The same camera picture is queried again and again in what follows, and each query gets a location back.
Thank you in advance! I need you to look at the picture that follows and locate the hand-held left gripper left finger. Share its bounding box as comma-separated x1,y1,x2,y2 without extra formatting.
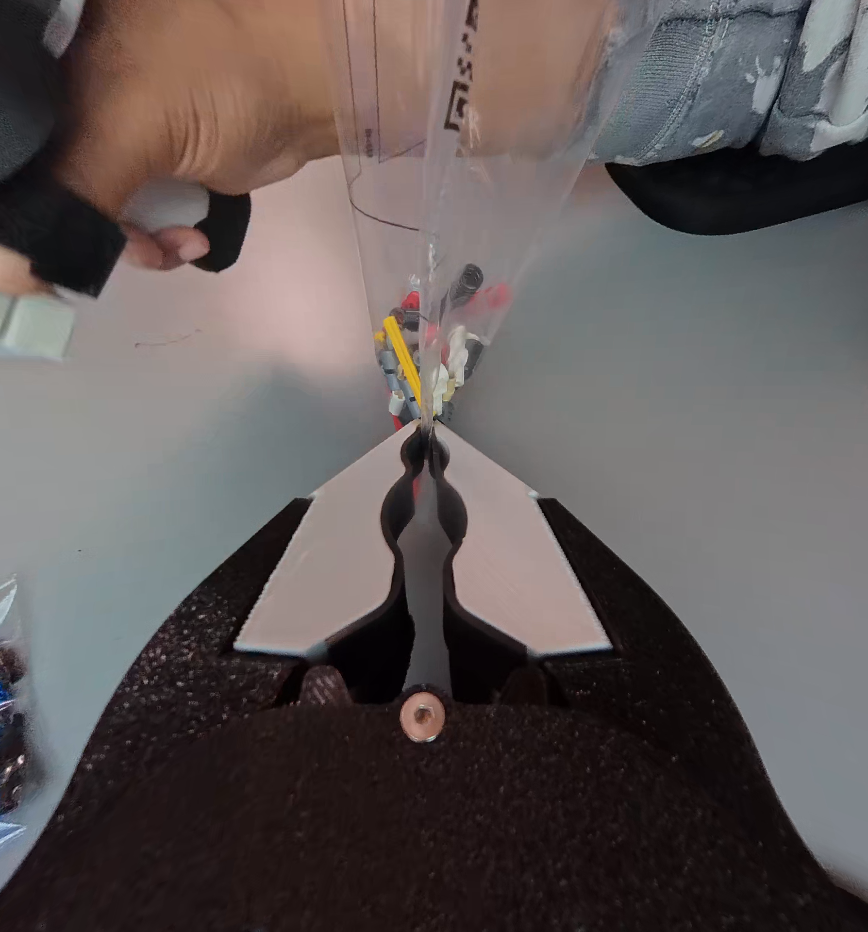
234,426,431,656

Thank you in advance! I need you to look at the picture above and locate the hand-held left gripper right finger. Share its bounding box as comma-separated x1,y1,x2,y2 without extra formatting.
428,424,613,656

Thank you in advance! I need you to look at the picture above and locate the clear bag of mixed bricks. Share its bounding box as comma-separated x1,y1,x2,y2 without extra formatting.
325,0,624,438

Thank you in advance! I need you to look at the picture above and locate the person's right forearm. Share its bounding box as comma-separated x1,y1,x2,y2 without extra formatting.
201,0,868,179

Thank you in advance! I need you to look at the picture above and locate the grey desk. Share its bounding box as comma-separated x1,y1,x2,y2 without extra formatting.
0,153,868,918

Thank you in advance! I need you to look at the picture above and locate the person's right hand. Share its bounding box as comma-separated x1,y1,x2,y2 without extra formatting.
0,0,213,300

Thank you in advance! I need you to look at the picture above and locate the black armrest pad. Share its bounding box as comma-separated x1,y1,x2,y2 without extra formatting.
605,142,868,235

